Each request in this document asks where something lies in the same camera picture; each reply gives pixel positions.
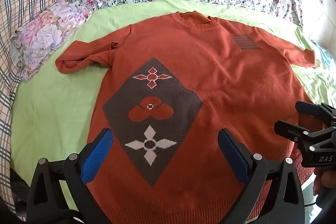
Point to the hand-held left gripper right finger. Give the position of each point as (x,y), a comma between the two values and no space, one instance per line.
(233,158)

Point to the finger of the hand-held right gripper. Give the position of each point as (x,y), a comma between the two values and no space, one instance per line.
(290,131)
(307,109)

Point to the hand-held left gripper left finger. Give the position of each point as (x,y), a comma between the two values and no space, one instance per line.
(97,152)

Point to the orange knit sweater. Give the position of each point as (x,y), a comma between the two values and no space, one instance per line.
(199,77)

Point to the person's right hand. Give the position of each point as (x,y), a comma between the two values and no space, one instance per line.
(324,180)

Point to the light green bedsheet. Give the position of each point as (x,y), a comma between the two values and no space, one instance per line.
(52,119)

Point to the light blue cloth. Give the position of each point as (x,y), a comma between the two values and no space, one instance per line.
(326,54)

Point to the purple floral pillow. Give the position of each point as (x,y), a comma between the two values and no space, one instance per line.
(44,35)

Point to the beige plaid blanket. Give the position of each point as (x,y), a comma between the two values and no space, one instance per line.
(15,11)

